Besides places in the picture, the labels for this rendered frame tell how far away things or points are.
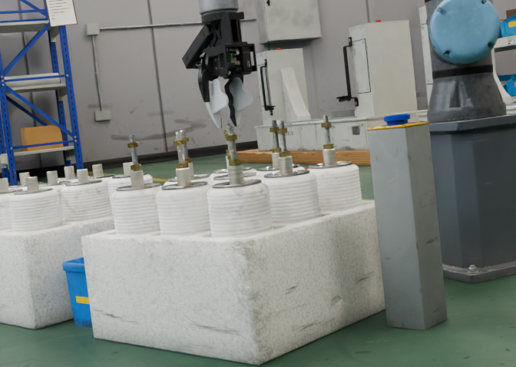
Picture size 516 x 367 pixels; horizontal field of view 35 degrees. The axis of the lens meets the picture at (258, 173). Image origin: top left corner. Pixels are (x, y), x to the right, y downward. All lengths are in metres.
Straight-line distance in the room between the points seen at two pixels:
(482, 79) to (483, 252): 0.33
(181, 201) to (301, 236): 0.20
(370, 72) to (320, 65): 3.94
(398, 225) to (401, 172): 0.08
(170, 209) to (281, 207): 0.17
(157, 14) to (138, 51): 0.40
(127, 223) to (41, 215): 0.29
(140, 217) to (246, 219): 0.24
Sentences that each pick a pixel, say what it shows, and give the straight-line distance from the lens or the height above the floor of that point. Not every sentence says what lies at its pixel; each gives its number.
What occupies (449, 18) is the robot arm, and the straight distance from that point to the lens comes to 1.48.
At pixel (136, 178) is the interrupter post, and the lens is 1.42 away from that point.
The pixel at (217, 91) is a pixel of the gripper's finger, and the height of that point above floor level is 0.40.
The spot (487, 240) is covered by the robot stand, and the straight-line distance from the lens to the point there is 1.61.
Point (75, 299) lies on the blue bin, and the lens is 1.59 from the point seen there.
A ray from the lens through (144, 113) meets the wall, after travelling 7.98.
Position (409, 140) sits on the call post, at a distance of 1.26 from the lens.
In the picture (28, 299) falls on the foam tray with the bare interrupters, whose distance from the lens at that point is 1.62.
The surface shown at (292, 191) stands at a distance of 1.30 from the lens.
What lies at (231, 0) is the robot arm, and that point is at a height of 0.57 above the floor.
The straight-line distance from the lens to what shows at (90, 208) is 1.71.
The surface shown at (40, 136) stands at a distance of 7.28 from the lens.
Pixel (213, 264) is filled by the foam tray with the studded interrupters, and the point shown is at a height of 0.14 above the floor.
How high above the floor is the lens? 0.35
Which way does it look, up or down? 4 degrees down
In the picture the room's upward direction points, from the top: 6 degrees counter-clockwise
